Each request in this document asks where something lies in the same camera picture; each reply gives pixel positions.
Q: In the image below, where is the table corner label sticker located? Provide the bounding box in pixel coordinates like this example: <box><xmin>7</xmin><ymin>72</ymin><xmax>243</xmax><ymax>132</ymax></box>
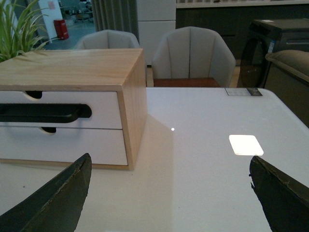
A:
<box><xmin>225</xmin><ymin>87</ymin><xmax>263</xmax><ymax>96</ymax></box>

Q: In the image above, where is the green potted plant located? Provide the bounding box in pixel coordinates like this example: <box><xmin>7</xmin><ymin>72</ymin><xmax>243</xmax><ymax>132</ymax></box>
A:
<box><xmin>0</xmin><ymin>0</ymin><xmax>56</xmax><ymax>62</ymax></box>

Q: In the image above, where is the beige armchair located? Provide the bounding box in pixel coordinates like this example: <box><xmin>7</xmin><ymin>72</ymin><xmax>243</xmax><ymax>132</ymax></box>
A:
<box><xmin>152</xmin><ymin>27</ymin><xmax>236</xmax><ymax>87</ymax></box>
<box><xmin>74</xmin><ymin>29</ymin><xmax>140</xmax><ymax>50</ymax></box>

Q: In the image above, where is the beige armchair right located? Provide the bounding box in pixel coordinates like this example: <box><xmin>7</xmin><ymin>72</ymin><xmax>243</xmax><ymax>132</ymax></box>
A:
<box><xmin>152</xmin><ymin>27</ymin><xmax>236</xmax><ymax>87</ymax></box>

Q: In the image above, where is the black washing machine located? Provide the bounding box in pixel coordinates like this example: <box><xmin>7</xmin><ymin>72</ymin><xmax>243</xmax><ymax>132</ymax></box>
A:
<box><xmin>237</xmin><ymin>18</ymin><xmax>309</xmax><ymax>87</ymax></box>

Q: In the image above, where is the white cabinet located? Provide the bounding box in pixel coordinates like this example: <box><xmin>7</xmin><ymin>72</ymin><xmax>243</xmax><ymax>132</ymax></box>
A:
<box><xmin>137</xmin><ymin>0</ymin><xmax>176</xmax><ymax>66</ymax></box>

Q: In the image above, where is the wooden drawer cabinet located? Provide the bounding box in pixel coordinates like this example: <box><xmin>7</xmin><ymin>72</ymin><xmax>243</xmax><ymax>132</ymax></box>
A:
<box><xmin>0</xmin><ymin>48</ymin><xmax>147</xmax><ymax>170</ymax></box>

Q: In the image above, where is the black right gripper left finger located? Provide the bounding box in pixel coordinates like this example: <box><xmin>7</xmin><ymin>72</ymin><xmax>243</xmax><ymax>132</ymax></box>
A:
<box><xmin>0</xmin><ymin>153</ymin><xmax>92</xmax><ymax>232</ymax></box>

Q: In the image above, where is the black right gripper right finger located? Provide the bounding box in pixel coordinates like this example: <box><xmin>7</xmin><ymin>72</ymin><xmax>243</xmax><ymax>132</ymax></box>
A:
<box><xmin>249</xmin><ymin>156</ymin><xmax>309</xmax><ymax>232</ymax></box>

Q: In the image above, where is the beige armchair left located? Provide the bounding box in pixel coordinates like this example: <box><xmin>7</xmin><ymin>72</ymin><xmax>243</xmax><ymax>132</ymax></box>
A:
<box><xmin>74</xmin><ymin>29</ymin><xmax>140</xmax><ymax>50</ymax></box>

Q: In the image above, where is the white drawer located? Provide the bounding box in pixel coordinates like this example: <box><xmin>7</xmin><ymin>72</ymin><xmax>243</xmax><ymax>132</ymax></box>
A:
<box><xmin>0</xmin><ymin>127</ymin><xmax>127</xmax><ymax>165</ymax></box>
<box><xmin>0</xmin><ymin>91</ymin><xmax>122</xmax><ymax>130</ymax></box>

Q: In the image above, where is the grey cushioned sofa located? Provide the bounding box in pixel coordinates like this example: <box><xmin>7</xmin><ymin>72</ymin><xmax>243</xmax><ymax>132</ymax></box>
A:
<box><xmin>265</xmin><ymin>50</ymin><xmax>309</xmax><ymax>126</ymax></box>

